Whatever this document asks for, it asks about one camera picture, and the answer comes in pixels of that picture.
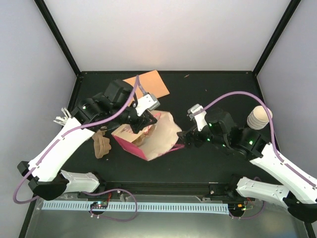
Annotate cream cakes paper bag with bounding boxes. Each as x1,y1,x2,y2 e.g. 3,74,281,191
111,111,184,161

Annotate brown pulp cup carriers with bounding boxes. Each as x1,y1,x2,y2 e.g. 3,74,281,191
92,130,111,159

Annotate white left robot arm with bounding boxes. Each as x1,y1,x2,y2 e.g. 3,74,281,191
17,79,159,200

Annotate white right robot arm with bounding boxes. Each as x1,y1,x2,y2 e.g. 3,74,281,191
177,104,317,223

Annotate plain brown paper bag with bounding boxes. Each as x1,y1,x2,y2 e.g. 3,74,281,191
139,70,169,98

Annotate stack of paper cups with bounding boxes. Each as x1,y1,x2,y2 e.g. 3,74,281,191
247,106,269,130

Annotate white straws bundle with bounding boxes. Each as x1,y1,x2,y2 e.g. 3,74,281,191
54,107,71,126

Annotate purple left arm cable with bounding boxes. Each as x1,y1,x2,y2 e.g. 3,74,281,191
12,74,147,204

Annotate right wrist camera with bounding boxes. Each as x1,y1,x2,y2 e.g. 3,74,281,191
187,104,208,131

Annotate light blue cable duct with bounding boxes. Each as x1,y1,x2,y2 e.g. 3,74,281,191
42,200,229,215

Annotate black frame post left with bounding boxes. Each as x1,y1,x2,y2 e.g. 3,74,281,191
34,0,81,76

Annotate black frame post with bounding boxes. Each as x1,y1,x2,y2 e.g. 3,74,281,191
253,0,301,77
34,0,81,76

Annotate black frame post right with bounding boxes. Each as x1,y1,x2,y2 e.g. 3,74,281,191
253,0,301,77

